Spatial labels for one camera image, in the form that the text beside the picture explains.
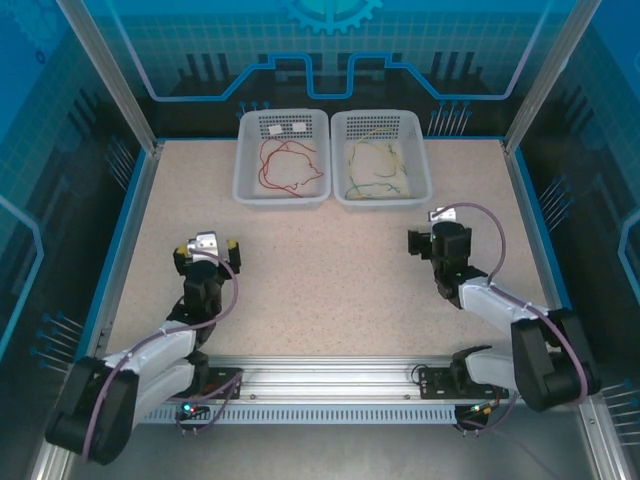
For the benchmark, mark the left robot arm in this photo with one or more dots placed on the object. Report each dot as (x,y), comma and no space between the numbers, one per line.
(150,345)

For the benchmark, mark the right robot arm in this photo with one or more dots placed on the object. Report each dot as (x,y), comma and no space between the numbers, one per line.
(490,300)

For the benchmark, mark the small lit circuit board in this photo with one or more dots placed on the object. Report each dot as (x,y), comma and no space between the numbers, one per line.
(192,407)
(482,407)

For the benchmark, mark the white paper label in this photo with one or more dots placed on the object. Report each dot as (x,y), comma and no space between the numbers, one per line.
(299,127)
(276,130)

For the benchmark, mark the white perforated plastic basket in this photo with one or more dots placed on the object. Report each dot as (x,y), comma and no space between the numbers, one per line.
(280,117)
(370,120)

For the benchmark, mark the grey metal shelf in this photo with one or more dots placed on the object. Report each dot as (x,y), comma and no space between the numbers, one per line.
(325,455)

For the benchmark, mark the aluminium side rail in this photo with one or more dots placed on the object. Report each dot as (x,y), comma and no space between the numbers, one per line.
(125,250)

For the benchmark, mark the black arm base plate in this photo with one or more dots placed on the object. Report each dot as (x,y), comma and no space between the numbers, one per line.
(225,380)
(435,382)

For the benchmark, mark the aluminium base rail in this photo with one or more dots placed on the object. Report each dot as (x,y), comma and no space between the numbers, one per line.
(325,375)

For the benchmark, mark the aluminium corner post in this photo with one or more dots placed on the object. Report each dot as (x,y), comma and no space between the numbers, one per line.
(114,75)
(548,75)

